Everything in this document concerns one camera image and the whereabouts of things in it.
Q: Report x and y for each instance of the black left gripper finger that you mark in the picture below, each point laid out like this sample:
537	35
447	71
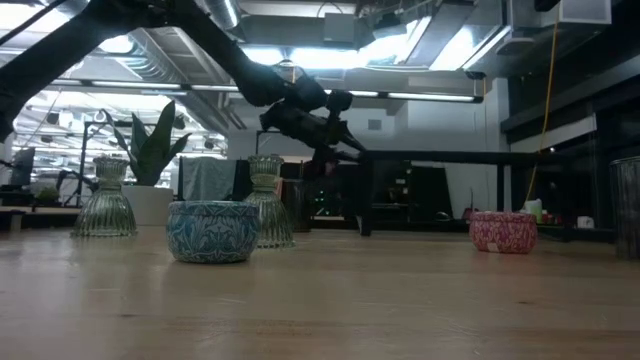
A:
350	142
326	160

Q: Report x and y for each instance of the ribbed glass candlestick holder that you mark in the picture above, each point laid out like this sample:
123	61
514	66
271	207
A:
106	210
272	220

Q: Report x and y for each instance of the black side table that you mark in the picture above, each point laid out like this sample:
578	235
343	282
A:
450	160

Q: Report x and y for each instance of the blue patterned candle tin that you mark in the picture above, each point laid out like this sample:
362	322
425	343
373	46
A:
212	232

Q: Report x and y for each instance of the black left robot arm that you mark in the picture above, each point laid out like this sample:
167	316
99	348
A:
50	55

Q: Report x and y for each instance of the pink patterned candle tin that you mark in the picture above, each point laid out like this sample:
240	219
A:
502	232

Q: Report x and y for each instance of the computer tower green lights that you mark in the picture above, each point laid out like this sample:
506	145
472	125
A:
320	195

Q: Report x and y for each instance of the long ceiling light bar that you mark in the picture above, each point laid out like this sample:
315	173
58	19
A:
430	96

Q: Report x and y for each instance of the grey ceiling box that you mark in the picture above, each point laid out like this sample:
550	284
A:
339	27

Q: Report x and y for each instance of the grey cloth partition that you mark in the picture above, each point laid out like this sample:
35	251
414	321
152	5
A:
207	177

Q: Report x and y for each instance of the green snake plant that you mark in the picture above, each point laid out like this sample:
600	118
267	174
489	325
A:
150	155

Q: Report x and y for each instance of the small white cup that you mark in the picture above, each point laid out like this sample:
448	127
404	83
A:
585	222

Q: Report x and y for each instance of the white ceiling vent box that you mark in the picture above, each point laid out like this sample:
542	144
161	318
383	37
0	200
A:
575	12

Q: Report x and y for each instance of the bushy green plant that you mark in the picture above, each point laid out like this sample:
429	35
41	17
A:
48	195

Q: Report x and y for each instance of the black gantry frame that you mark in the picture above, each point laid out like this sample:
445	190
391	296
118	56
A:
257	142

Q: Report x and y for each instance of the black workstation frame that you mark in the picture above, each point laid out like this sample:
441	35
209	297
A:
81	165

